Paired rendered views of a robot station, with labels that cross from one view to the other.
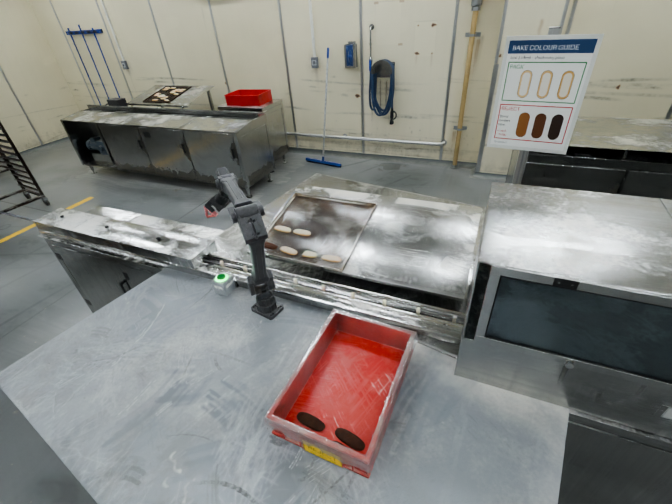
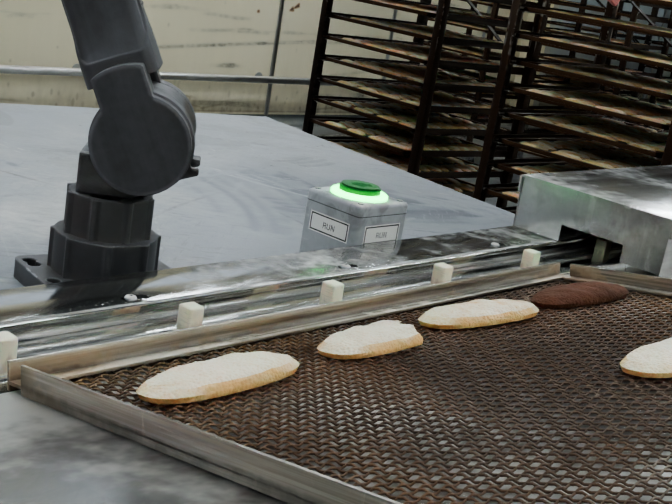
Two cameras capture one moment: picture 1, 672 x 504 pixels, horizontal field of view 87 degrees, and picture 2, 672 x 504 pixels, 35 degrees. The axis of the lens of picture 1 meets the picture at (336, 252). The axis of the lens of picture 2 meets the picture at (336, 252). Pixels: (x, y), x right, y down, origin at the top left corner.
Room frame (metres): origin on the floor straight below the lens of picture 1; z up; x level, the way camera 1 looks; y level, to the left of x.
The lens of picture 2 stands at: (1.50, -0.44, 1.11)
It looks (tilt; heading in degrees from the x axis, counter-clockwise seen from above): 15 degrees down; 105
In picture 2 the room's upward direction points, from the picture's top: 10 degrees clockwise
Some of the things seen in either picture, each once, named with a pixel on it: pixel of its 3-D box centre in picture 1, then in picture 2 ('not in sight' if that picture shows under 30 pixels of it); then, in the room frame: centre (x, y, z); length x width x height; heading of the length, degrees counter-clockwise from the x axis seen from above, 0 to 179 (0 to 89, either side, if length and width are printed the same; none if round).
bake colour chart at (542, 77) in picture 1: (537, 97); not in sight; (1.54, -0.89, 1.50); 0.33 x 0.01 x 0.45; 58
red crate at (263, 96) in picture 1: (249, 97); not in sight; (5.02, 0.98, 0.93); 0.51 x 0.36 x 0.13; 68
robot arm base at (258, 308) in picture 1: (266, 302); (105, 239); (1.11, 0.31, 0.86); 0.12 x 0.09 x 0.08; 54
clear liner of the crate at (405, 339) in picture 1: (348, 379); not in sight; (0.70, -0.01, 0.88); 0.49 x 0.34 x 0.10; 152
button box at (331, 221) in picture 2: (224, 286); (351, 250); (1.26, 0.53, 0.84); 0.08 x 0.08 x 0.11; 64
